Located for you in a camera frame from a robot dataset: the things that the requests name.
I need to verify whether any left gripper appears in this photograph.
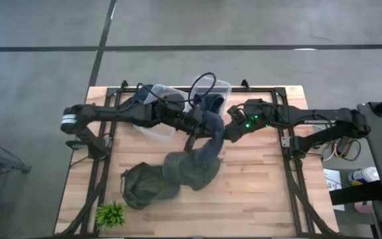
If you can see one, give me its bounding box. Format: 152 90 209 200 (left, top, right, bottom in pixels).
174 106 212 152

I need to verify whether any navy blue cap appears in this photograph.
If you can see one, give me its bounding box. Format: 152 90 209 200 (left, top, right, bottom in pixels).
200 111 225 163

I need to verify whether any dark grey-green cap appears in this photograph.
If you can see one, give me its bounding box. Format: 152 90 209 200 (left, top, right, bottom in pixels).
162 149 222 192

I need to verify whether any denim blue cap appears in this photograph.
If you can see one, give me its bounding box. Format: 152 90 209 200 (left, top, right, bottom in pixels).
134 84 155 107

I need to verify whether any olive green cap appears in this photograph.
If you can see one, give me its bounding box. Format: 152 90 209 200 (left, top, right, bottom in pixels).
120 161 181 210

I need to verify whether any white paper sheet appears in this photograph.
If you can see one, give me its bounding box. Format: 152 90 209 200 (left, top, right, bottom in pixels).
323 168 346 212

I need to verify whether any small green artificial plant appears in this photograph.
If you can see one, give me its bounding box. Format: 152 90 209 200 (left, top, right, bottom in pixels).
95 200 126 230

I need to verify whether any white spray can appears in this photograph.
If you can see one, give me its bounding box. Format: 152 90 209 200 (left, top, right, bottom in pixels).
348 167 381 186

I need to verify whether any pink object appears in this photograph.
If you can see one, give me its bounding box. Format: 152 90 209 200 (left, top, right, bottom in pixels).
354 200 374 214

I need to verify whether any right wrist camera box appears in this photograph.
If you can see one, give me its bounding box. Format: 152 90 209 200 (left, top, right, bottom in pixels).
227 105 247 126

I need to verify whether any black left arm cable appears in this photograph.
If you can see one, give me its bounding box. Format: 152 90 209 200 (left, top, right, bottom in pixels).
134 72 218 110

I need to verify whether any black metal table frame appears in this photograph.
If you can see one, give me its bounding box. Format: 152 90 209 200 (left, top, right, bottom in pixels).
61 79 338 237

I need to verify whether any coloured wire bundle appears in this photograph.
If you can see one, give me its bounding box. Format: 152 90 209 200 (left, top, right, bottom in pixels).
322 139 361 163

